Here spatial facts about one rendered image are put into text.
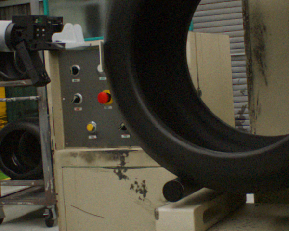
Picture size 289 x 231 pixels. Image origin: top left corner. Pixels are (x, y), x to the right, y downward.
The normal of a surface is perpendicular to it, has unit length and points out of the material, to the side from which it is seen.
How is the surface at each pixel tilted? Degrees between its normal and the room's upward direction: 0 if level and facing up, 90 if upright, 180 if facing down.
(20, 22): 90
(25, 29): 90
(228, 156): 101
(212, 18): 90
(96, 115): 90
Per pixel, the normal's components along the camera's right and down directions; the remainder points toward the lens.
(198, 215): 0.90, -0.04
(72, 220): -0.43, 0.07
